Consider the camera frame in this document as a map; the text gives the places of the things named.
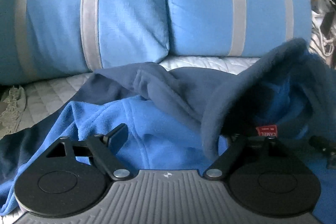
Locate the blue pillow with grey stripes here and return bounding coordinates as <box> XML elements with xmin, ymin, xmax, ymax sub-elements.
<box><xmin>163</xmin><ymin>0</ymin><xmax>311</xmax><ymax>58</ymax></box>
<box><xmin>0</xmin><ymin>0</ymin><xmax>170</xmax><ymax>85</ymax></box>

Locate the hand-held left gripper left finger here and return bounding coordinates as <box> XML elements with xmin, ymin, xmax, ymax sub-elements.
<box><xmin>46</xmin><ymin>123</ymin><xmax>130</xmax><ymax>180</ymax></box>

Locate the black and white striped cloth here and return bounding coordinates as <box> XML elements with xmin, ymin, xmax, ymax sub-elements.
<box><xmin>308</xmin><ymin>10</ymin><xmax>336</xmax><ymax>67</ymax></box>

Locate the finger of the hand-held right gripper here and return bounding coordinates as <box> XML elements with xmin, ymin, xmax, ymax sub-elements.
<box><xmin>309</xmin><ymin>135</ymin><xmax>336</xmax><ymax>159</ymax></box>

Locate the black bag with pink trim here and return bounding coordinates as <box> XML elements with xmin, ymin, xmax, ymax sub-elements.
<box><xmin>322</xmin><ymin>0</ymin><xmax>336</xmax><ymax>35</ymax></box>

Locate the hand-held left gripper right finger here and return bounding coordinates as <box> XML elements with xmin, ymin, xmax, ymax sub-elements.
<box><xmin>203</xmin><ymin>133</ymin><xmax>289</xmax><ymax>180</ymax></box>

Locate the blue fleece jacket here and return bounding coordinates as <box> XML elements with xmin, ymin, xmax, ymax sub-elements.
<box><xmin>0</xmin><ymin>38</ymin><xmax>336</xmax><ymax>224</ymax></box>

